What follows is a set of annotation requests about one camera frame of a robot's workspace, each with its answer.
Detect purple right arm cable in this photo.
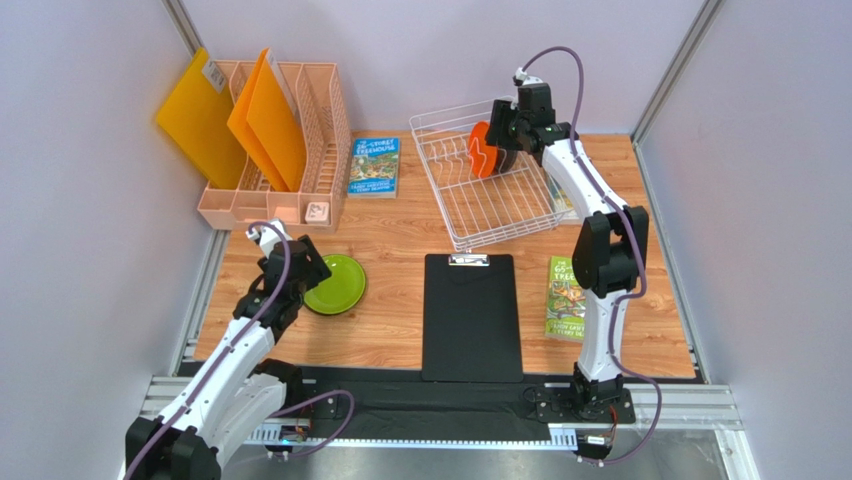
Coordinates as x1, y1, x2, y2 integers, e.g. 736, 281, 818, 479
515, 45, 664, 466

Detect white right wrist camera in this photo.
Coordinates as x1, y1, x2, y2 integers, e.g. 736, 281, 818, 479
512, 67, 547, 89

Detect aluminium frame rail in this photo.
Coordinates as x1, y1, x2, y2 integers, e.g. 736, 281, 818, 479
136, 375, 744, 451

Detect green treehouse book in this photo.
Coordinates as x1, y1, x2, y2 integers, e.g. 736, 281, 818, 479
544, 256, 586, 343

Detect white wire dish rack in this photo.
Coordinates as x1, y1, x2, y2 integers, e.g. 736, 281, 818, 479
409, 100, 580, 251

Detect orange plate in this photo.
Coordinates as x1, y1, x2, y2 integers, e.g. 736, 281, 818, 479
467, 121, 498, 179

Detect yellow treehouse book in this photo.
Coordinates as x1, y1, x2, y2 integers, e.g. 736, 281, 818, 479
544, 173, 580, 224

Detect black clipboard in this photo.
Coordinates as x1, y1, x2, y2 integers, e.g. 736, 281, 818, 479
421, 254, 524, 383

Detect green plate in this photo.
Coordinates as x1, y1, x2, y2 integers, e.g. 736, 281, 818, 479
305, 254, 367, 316

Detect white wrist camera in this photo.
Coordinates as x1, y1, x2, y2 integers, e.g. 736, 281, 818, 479
512, 67, 547, 89
246, 218, 292, 258

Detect yellow plastic folder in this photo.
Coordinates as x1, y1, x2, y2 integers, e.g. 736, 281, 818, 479
156, 48, 246, 190

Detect blue treehouse book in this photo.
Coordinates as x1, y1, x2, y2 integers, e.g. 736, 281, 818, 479
347, 137, 400, 199

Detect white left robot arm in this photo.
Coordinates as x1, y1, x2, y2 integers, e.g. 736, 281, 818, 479
124, 228, 331, 479

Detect small pink eraser box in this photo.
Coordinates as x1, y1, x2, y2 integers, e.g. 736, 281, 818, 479
304, 202, 331, 225

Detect dark grey plate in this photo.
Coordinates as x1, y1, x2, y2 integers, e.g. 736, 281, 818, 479
495, 146, 524, 174

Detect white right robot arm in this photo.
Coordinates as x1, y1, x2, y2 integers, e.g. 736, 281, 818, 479
485, 79, 649, 420

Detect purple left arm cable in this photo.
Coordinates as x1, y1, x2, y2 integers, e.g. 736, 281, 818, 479
123, 220, 357, 480

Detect pink desk file organizer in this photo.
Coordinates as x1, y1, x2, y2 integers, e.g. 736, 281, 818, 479
197, 62, 353, 236

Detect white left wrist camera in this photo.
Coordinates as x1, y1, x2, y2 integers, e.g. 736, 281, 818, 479
246, 218, 292, 258

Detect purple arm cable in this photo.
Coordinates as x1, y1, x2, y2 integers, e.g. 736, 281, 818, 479
515, 45, 664, 466
123, 220, 357, 480

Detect black base mat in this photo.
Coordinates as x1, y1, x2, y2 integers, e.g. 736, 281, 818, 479
176, 361, 637, 443

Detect orange plastic folder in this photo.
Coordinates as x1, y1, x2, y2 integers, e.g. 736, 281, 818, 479
227, 48, 307, 192

